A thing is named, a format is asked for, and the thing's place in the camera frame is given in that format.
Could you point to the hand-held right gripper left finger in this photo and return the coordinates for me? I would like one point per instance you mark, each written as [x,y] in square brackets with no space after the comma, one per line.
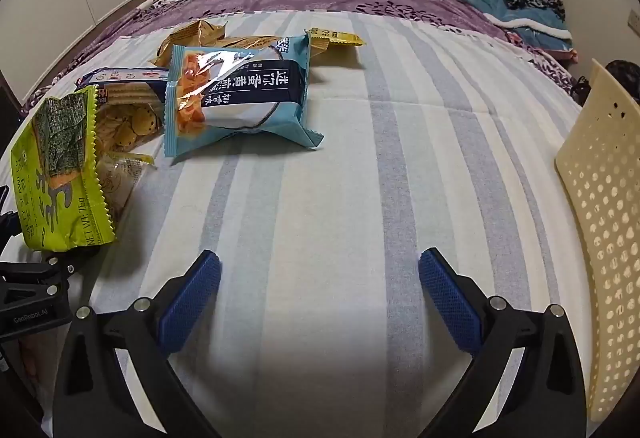
[192,298]

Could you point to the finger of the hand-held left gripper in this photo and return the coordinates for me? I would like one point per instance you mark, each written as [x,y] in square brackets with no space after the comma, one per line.
[7,223]
[30,273]

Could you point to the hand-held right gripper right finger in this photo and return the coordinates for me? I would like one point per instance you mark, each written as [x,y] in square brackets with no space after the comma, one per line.
[450,303]

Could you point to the green seaweed snack packet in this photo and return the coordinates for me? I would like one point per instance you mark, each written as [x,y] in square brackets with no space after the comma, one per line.
[60,168]

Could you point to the clear yellow-edged mooncake packet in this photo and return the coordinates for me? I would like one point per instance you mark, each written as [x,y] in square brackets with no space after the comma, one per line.
[122,183]

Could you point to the cream perforated plastic basket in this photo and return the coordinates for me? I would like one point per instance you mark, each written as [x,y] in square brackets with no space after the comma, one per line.
[600,218]

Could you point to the navy cracker packet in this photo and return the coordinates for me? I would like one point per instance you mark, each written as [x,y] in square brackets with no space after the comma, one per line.
[120,78]

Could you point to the light blue snack packet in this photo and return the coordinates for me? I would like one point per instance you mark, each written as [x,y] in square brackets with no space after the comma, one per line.
[240,93]

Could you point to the small yellow packet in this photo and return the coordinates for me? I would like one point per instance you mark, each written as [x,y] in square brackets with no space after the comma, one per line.
[347,39]
[317,38]

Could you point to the striped bed sheet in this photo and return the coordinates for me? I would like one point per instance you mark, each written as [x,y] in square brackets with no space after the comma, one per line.
[350,168]

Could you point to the black handbag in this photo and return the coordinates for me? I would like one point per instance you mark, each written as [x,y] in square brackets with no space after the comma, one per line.
[625,78]

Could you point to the blue fleece blanket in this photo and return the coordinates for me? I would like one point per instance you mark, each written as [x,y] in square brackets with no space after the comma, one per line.
[520,26]

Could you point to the wall socket plate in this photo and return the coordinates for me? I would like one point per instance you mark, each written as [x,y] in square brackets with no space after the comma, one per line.
[634,21]

